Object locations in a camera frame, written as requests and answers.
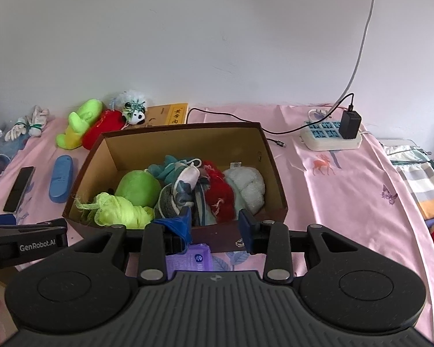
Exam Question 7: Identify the white fluffy sponge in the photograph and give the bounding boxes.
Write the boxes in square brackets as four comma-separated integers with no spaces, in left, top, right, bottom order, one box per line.
[223,167,266,213]

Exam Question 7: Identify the striped folded blanket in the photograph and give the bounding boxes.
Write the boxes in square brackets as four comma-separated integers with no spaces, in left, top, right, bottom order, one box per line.
[378,138,434,221]

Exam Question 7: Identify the red plush toy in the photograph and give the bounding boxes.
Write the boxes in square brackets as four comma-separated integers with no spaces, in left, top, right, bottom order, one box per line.
[81,109,129,150]

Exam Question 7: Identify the brown cardboard box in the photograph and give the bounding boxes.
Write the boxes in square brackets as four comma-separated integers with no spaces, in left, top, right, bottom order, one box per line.
[62,122,288,254]

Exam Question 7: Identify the white cable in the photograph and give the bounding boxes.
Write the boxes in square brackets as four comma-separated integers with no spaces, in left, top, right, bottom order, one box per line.
[313,0,382,123]

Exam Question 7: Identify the white gloves bundle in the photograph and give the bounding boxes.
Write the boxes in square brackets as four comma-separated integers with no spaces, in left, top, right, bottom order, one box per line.
[4,106,50,142]

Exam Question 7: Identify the blue oblong case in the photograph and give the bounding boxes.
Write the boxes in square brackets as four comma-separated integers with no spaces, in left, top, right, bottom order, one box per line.
[49,155,74,203]

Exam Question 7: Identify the lime green plush toy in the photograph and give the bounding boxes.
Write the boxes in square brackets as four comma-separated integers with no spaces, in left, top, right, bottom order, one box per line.
[55,99,104,150]

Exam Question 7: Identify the grey socks bundle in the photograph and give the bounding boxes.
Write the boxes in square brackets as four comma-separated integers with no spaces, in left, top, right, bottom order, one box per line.
[154,165,215,226]

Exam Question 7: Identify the green round plush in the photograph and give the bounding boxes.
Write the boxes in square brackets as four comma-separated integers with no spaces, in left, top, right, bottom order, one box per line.
[115,170,162,210]

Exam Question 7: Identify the black cable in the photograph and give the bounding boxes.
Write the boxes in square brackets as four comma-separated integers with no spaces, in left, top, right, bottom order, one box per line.
[186,93,356,149]

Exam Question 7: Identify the pink bedsheet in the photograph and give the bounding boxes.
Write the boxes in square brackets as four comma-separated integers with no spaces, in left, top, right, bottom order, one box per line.
[0,103,434,346]

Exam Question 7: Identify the white power strip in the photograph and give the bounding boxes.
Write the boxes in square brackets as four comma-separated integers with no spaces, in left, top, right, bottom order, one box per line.
[299,117,363,151]

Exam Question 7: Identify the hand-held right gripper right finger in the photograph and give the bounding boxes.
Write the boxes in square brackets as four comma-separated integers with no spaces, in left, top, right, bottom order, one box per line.
[238,208,375,285]

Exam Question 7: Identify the panda plush toy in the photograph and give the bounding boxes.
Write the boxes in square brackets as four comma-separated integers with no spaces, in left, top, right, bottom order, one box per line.
[110,90,150,125]

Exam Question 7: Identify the black charger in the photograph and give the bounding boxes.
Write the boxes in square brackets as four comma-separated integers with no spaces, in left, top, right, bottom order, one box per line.
[339,111,362,140]

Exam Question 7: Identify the teal mesh bath sponge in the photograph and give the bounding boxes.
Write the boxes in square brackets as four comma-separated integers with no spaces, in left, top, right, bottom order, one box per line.
[147,155,203,185]

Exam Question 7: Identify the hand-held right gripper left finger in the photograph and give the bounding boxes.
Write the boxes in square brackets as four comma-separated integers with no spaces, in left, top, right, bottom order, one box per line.
[68,208,193,285]

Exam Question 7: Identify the pale blue cloth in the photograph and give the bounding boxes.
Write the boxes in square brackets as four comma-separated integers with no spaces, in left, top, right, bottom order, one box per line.
[0,139,26,153]

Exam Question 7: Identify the black smartphone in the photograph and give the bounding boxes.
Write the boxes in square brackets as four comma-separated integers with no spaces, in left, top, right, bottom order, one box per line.
[3,166,35,213]

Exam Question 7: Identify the yellow book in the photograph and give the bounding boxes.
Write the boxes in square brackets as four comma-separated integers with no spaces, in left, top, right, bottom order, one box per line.
[145,103,189,127]

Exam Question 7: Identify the red mesh sponge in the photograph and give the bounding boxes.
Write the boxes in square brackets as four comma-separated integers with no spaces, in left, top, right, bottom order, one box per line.
[202,160,236,224]

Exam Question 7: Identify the purple plastic packet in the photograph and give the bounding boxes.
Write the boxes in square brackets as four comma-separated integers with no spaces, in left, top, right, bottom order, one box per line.
[165,243,213,272]

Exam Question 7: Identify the lime mesh bath sponge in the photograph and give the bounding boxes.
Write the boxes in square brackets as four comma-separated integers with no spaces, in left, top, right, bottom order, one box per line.
[74,192,155,229]

